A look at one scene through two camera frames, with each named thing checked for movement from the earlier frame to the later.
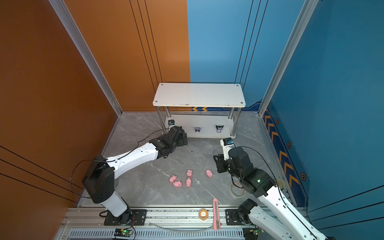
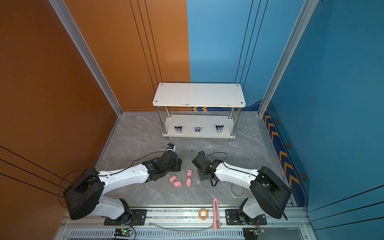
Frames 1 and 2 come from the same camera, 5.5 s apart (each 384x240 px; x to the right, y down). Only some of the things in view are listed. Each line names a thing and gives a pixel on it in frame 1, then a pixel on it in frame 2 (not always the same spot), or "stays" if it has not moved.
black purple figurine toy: [219, 128] stays
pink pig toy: [172, 179] stays
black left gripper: [182, 141] to [178, 165]
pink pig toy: [188, 182] stays
